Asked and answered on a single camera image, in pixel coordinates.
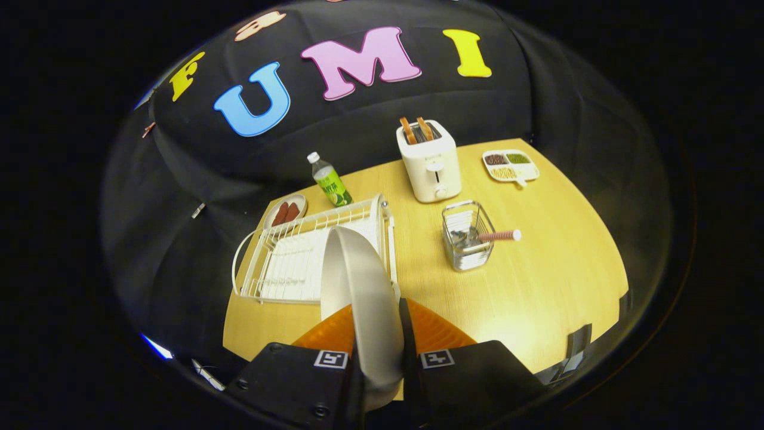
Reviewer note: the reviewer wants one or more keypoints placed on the bright computer screen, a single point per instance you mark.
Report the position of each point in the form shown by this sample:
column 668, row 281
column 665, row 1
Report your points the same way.
column 156, row 346

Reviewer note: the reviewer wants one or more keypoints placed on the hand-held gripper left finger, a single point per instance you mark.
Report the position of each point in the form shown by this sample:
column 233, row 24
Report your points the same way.
column 286, row 382

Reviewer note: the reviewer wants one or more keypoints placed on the white toaster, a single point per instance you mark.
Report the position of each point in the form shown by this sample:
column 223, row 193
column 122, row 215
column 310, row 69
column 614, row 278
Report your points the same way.
column 433, row 173

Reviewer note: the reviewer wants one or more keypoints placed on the brown toast slice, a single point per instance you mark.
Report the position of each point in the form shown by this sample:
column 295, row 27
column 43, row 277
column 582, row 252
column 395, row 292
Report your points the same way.
column 425, row 128
column 408, row 131

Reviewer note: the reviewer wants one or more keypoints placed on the divided white dish with beans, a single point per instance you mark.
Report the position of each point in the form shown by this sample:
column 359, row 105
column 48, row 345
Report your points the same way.
column 510, row 173

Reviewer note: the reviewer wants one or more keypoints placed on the white upright panel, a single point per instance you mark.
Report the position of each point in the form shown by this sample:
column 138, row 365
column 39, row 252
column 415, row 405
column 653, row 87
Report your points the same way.
column 208, row 375

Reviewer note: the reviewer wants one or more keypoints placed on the red clip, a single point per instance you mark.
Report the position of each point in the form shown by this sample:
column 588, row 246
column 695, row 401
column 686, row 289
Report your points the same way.
column 148, row 129

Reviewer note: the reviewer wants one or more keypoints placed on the black backdrop cloth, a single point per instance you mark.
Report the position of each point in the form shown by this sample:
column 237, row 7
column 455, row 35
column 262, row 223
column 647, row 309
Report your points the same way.
column 358, row 131

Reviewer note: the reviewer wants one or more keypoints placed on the white clip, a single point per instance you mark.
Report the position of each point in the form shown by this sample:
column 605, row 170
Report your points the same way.
column 198, row 210

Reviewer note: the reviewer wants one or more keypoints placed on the small white plate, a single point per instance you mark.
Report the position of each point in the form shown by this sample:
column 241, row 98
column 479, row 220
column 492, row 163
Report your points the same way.
column 297, row 200

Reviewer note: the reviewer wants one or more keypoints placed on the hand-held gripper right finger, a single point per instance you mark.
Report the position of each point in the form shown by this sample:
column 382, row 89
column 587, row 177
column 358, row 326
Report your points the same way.
column 407, row 346

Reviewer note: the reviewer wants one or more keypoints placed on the red sausage piece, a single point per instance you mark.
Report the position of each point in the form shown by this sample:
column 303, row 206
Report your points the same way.
column 292, row 212
column 279, row 214

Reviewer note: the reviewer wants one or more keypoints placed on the green tea bottle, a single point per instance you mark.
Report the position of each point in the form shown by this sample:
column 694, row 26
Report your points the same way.
column 334, row 185

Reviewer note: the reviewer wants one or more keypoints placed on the grey round plate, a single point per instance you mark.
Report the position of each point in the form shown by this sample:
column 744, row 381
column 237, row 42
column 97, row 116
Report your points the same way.
column 364, row 286

